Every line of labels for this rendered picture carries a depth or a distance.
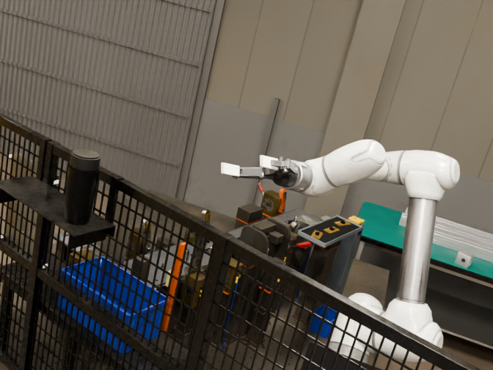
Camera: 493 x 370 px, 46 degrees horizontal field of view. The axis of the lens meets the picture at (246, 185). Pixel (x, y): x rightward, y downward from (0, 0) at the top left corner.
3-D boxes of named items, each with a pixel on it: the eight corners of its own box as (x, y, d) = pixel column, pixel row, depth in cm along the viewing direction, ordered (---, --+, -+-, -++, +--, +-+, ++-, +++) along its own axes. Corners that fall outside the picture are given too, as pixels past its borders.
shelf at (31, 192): (37, 191, 171) (43, 134, 165) (118, 242, 153) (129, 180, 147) (-11, 199, 159) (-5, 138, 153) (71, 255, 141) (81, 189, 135)
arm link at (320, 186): (283, 166, 178) (318, 150, 171) (312, 172, 190) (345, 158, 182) (290, 199, 175) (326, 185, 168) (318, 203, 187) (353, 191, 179)
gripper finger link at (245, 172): (274, 164, 165) (273, 166, 166) (235, 164, 163) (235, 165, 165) (274, 178, 164) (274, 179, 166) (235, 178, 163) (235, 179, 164)
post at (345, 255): (327, 295, 298) (351, 218, 284) (340, 302, 294) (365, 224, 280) (320, 299, 292) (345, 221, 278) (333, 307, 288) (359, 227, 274)
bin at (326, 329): (318, 320, 272) (323, 304, 269) (336, 331, 267) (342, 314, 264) (306, 328, 264) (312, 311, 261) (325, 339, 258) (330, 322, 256)
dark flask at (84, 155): (79, 211, 152) (89, 147, 147) (97, 222, 149) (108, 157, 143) (55, 216, 146) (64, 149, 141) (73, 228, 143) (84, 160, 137)
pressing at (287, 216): (293, 207, 325) (294, 205, 324) (327, 223, 313) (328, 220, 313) (100, 269, 214) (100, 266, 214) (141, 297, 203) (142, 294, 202)
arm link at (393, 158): (363, 149, 219) (397, 151, 211) (382, 147, 233) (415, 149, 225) (362, 183, 220) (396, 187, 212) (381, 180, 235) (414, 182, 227)
